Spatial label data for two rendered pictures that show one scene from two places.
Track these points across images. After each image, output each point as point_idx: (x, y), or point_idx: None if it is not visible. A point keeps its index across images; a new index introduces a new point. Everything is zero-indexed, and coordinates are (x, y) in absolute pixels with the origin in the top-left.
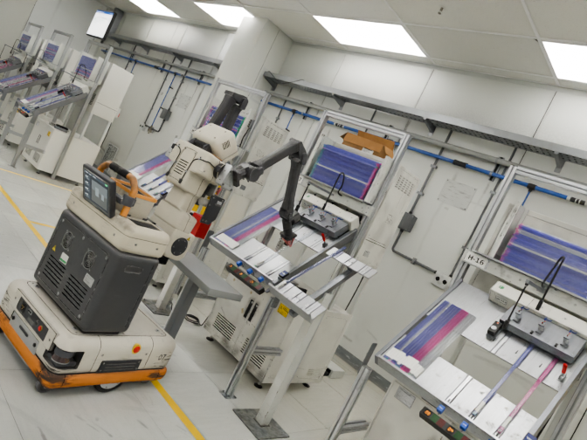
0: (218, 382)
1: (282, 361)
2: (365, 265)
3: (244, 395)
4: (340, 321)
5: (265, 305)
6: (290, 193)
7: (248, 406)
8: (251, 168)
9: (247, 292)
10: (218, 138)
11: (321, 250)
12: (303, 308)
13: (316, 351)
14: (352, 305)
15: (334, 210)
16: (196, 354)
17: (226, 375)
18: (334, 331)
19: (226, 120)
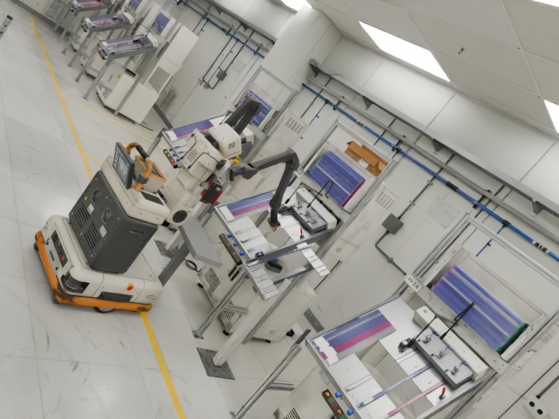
0: (194, 323)
1: None
2: (323, 265)
3: (210, 338)
4: (305, 298)
5: None
6: (280, 190)
7: (210, 347)
8: (246, 168)
9: None
10: (226, 139)
11: (298, 240)
12: (260, 288)
13: (280, 317)
14: (319, 288)
15: (319, 209)
16: (185, 296)
17: (202, 318)
18: (299, 304)
19: (242, 119)
